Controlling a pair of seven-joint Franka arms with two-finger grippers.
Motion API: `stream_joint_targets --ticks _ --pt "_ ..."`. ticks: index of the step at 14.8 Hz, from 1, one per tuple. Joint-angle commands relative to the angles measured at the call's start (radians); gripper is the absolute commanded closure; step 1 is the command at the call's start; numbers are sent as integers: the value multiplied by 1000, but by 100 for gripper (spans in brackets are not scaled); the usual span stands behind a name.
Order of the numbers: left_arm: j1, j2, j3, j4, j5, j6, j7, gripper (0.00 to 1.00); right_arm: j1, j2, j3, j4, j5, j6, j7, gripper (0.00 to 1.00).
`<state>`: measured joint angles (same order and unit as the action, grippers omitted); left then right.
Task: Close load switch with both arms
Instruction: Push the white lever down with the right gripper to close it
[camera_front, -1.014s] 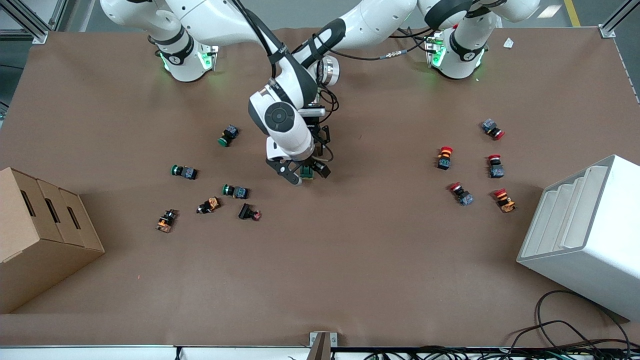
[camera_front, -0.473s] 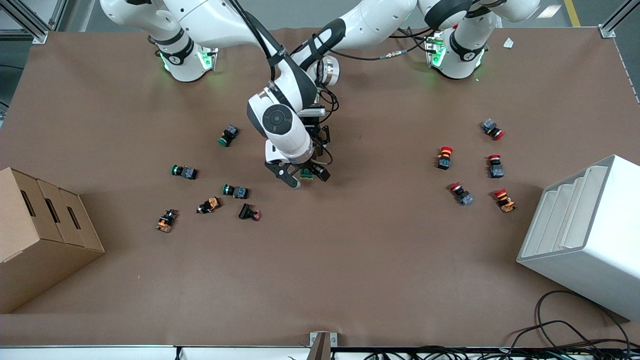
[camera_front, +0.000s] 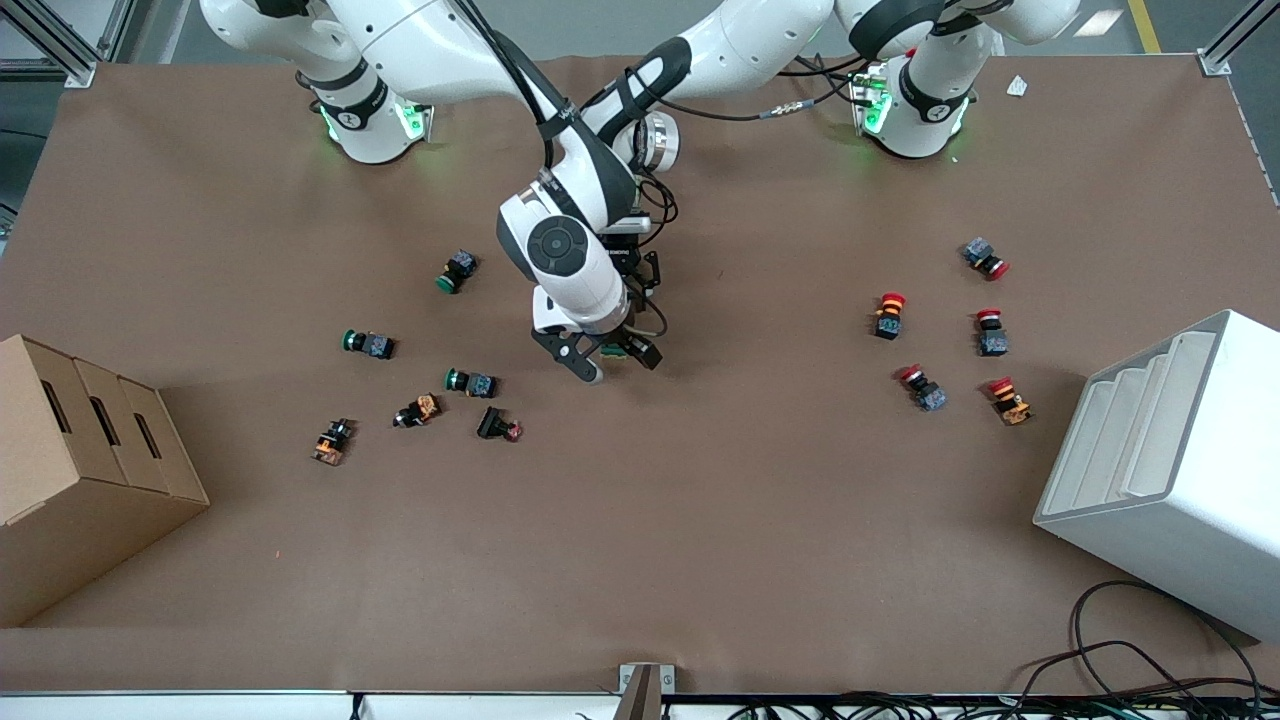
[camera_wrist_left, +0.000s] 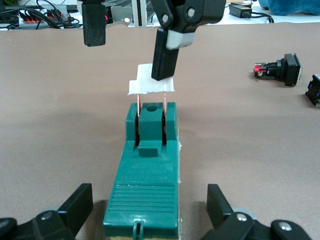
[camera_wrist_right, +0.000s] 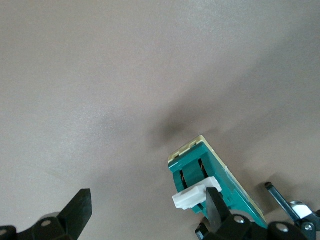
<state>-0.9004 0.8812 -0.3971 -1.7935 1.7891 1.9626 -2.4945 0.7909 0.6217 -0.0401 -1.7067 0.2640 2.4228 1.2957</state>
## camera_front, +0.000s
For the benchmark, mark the green push button blue block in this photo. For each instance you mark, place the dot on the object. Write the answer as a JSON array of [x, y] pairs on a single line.
[[472, 382], [457, 270], [370, 345]]

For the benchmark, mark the white paper scrap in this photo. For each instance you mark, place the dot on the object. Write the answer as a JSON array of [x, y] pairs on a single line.
[[1017, 86]]

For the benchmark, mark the black button orange block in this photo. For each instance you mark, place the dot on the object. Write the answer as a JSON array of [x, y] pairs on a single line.
[[418, 410], [332, 442]]

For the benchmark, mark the green load switch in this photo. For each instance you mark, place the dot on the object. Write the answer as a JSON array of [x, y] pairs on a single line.
[[612, 351]]

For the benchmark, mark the red button orange block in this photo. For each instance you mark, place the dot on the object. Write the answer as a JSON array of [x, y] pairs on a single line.
[[1010, 400], [889, 315]]

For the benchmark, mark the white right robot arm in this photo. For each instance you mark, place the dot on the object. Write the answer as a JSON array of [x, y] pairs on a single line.
[[565, 250]]

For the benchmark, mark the red button blue block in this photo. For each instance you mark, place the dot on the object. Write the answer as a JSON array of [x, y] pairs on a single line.
[[991, 335], [984, 257], [924, 390]]

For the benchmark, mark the white tiered organiser box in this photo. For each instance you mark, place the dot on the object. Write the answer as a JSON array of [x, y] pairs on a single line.
[[1170, 470]]

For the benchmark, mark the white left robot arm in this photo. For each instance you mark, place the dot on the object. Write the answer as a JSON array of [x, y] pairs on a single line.
[[760, 40]]

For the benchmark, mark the black button red lens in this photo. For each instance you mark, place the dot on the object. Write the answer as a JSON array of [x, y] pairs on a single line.
[[497, 425]]

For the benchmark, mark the grey metal bracket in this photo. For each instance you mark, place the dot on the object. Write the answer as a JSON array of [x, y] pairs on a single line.
[[645, 685]]

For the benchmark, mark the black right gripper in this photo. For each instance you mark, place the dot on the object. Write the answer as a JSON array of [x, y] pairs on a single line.
[[633, 342]]

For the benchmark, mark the brown cardboard box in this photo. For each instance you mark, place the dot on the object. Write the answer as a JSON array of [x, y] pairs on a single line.
[[80, 470]]

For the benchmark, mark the brown table mat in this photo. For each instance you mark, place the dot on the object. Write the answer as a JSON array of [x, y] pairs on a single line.
[[700, 500]]

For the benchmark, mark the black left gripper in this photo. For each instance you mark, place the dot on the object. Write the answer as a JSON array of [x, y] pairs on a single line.
[[646, 276]]

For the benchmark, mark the white table edge rail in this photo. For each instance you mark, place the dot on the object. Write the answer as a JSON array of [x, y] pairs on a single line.
[[200, 705]]

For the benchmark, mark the aluminium frame profile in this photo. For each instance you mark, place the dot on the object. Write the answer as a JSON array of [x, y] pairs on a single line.
[[60, 45], [1235, 40]]

